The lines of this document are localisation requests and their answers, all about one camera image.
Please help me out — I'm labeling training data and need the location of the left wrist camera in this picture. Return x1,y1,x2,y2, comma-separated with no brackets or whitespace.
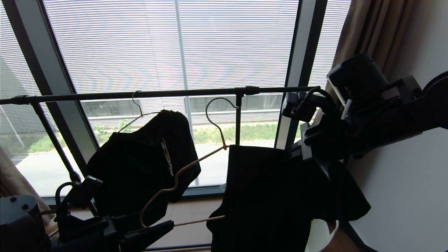
63,176,104,210

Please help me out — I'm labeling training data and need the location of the black garment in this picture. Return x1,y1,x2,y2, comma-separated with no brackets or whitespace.
206,145,371,252
87,110,202,228

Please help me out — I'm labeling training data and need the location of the pink clothes hanger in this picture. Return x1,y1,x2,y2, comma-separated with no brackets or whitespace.
117,91,161,133
140,97,240,229

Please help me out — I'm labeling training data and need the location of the black cable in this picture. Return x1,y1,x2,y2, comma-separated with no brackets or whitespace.
55,181,76,219

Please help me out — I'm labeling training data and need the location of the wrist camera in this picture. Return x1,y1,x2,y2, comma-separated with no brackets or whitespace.
63,176,104,210
281,87,336,123

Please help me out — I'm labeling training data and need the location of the black clothes rack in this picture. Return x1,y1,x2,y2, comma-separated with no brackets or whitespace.
0,86,321,252

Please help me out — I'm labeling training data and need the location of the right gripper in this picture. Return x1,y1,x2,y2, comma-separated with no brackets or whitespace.
289,121,350,165

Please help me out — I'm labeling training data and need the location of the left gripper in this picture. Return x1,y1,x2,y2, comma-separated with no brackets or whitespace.
52,216,121,252

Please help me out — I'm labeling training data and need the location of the white laundry basket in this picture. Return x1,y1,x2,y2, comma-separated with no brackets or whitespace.
304,219,339,252

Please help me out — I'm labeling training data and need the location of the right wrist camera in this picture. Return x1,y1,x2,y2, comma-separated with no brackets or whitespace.
281,87,336,123

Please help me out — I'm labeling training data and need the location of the brown curtain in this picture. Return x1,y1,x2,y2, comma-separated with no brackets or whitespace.
0,145,53,224
325,0,415,105

